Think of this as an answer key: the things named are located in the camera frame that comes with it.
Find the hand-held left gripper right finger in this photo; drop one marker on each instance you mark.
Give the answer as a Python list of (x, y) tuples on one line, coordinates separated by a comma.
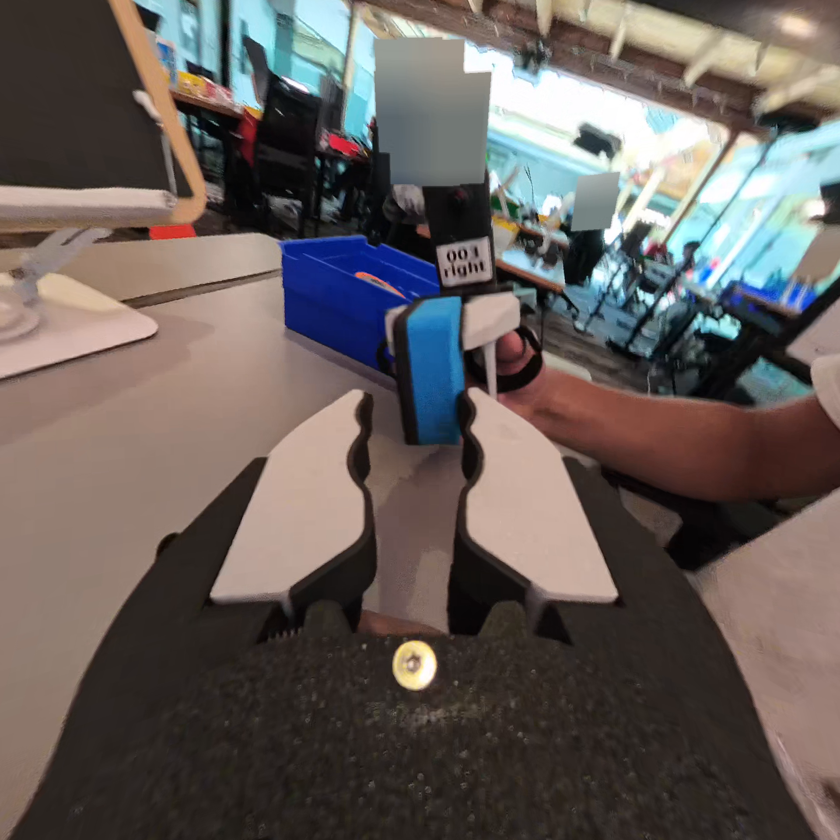
[(538, 525)]

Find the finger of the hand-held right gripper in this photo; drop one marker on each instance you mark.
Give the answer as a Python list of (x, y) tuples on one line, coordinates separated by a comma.
[(489, 321), (394, 328)]

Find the blue plastic bin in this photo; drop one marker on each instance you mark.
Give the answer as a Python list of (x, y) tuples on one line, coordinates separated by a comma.
[(328, 308)]

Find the yellow plastic bin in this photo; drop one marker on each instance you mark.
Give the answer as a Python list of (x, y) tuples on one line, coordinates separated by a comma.
[(504, 233), (193, 82)]

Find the black board with wooden frame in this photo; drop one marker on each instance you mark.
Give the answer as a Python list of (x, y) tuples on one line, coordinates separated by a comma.
[(65, 98)]

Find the orange traffic cone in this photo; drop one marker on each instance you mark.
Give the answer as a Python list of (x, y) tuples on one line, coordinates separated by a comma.
[(172, 232)]

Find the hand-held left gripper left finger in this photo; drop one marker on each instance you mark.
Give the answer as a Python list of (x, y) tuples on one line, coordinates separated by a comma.
[(295, 525)]

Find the black chair armrest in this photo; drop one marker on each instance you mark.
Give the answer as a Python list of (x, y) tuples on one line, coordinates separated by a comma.
[(695, 525)]

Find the black office chair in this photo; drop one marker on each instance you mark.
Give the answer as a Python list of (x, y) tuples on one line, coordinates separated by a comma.
[(584, 256), (289, 151)]

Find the person's right hand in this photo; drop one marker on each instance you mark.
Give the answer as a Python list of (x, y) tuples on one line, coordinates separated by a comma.
[(531, 400)]

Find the wooden work table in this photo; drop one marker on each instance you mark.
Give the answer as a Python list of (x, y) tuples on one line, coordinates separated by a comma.
[(210, 105), (531, 266)]

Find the black hanging light panel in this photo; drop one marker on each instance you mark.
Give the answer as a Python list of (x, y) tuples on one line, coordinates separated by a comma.
[(597, 141)]

